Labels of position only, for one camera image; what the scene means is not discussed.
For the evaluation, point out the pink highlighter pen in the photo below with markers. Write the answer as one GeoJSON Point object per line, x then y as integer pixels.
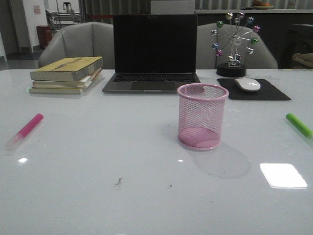
{"type": "Point", "coordinates": [20, 136]}

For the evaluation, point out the green highlighter pen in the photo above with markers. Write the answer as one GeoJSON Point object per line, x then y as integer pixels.
{"type": "Point", "coordinates": [299, 125]}

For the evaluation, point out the pink mesh pen holder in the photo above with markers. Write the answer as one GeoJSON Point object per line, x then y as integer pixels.
{"type": "Point", "coordinates": [201, 109]}

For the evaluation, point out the grey open laptop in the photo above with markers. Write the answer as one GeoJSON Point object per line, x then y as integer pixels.
{"type": "Point", "coordinates": [153, 53]}

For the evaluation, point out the middle yellow book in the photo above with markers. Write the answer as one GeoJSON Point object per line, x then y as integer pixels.
{"type": "Point", "coordinates": [83, 83]}

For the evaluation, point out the yellow book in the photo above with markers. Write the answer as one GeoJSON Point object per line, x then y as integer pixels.
{"type": "Point", "coordinates": [33, 90]}
{"type": "Point", "coordinates": [68, 69]}
{"type": "Point", "coordinates": [83, 83]}

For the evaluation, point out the top yellow book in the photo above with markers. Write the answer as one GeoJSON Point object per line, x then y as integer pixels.
{"type": "Point", "coordinates": [68, 69]}

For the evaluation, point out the right grey chair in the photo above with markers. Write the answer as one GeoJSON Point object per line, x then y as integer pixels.
{"type": "Point", "coordinates": [206, 59]}

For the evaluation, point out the grey chair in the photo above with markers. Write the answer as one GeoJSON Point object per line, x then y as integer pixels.
{"type": "Point", "coordinates": [81, 40]}
{"type": "Point", "coordinates": [206, 59]}

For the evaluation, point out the white computer mouse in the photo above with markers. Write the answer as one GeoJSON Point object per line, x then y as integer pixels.
{"type": "Point", "coordinates": [247, 84]}

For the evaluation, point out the left grey chair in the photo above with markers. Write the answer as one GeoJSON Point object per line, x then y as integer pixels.
{"type": "Point", "coordinates": [81, 40]}

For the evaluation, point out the ferris wheel desk ornament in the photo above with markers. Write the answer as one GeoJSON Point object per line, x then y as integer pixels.
{"type": "Point", "coordinates": [230, 40]}

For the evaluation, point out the black mouse pad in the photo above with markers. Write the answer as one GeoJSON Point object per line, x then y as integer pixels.
{"type": "Point", "coordinates": [266, 92]}

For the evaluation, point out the bottom yellow book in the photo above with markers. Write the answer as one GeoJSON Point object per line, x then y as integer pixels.
{"type": "Point", "coordinates": [33, 90]}

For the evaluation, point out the red trash bin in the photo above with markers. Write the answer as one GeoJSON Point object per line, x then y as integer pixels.
{"type": "Point", "coordinates": [44, 35]}

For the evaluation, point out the fruit bowl on counter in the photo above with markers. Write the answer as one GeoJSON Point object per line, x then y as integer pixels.
{"type": "Point", "coordinates": [259, 5]}

